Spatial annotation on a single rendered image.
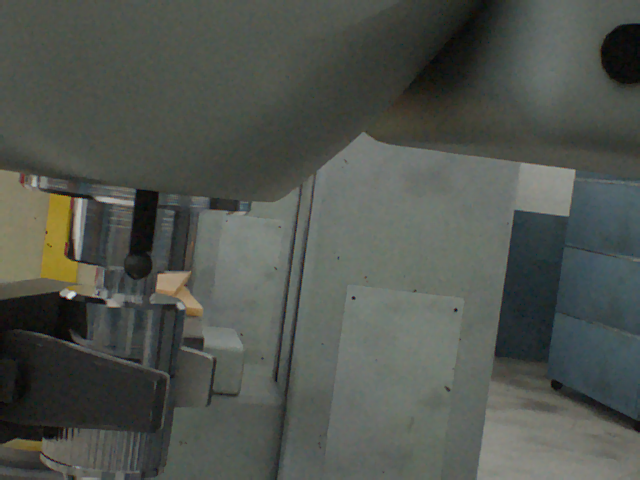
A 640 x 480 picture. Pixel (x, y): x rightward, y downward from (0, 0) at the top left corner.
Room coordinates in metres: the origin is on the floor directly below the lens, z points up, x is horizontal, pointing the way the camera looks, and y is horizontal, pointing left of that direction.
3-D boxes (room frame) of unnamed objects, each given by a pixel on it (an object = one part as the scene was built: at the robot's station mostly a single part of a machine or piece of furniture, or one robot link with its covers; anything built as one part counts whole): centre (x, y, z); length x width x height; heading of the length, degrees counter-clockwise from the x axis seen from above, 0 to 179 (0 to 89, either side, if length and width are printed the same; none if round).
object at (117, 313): (0.46, 0.07, 1.26); 0.05 x 0.05 x 0.01
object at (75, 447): (0.46, 0.07, 1.23); 0.05 x 0.05 x 0.06
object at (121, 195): (0.46, 0.07, 1.31); 0.09 x 0.09 x 0.01
